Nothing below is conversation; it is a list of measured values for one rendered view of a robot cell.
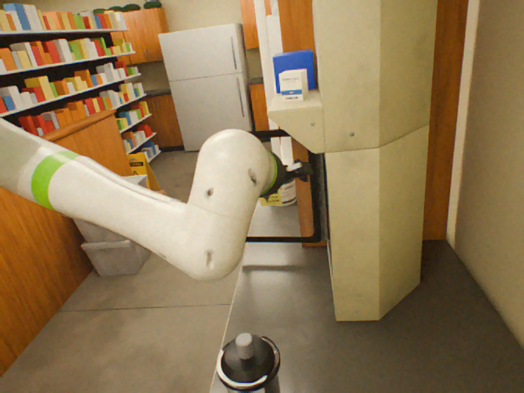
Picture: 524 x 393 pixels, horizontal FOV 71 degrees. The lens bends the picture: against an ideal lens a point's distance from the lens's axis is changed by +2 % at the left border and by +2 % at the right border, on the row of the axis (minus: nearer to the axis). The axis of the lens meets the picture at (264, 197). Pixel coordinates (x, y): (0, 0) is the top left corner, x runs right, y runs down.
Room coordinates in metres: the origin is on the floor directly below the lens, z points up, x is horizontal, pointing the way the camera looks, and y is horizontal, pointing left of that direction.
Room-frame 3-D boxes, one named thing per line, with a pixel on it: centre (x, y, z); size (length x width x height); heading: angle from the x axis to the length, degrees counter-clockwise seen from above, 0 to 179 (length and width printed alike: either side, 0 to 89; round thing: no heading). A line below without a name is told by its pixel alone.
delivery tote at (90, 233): (2.78, 1.24, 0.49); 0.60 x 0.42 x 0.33; 171
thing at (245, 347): (0.45, 0.07, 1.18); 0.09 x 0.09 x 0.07
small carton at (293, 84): (0.85, -0.10, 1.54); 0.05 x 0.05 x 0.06; 67
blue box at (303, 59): (1.00, -0.13, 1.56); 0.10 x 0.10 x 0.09; 81
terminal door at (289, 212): (1.09, -0.03, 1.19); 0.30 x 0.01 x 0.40; 74
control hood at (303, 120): (0.90, -0.11, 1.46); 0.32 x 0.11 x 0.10; 171
